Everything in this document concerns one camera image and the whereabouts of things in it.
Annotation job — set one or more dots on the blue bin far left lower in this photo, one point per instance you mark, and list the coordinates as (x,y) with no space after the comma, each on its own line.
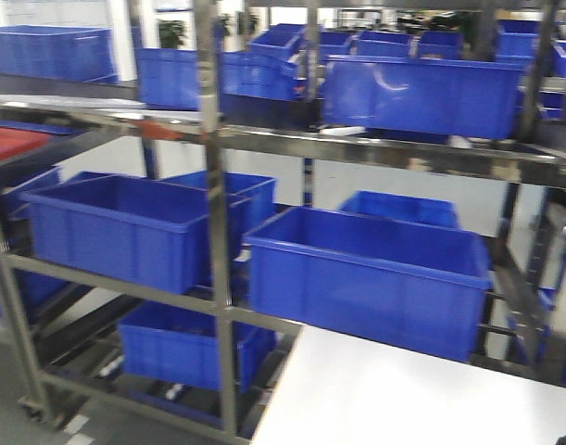
(136,230)

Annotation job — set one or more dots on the blue bin lower shelf front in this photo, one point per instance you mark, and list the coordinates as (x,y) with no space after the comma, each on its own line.
(406,284)

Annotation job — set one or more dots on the blue bin shelf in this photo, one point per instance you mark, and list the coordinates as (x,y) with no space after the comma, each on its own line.
(406,284)
(431,96)
(179,346)
(422,210)

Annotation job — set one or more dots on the blue bin lower shelf rear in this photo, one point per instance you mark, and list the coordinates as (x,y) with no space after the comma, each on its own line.
(422,210)

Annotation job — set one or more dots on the blue bin bottom shelf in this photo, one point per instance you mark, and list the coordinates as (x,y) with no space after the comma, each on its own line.
(179,346)

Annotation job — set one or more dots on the blue bin upper shelf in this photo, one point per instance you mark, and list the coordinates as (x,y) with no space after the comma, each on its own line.
(431,96)

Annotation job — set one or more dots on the potted plant left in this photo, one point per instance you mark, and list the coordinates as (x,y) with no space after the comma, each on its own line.
(172,33)

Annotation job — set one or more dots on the blue crate upper left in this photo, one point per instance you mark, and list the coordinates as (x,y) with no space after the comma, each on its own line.
(78,54)

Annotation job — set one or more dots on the stainless steel shelf rack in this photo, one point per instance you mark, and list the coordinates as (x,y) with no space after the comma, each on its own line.
(53,397)

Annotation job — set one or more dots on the red tray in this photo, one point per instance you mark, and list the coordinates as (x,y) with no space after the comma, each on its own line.
(15,142)

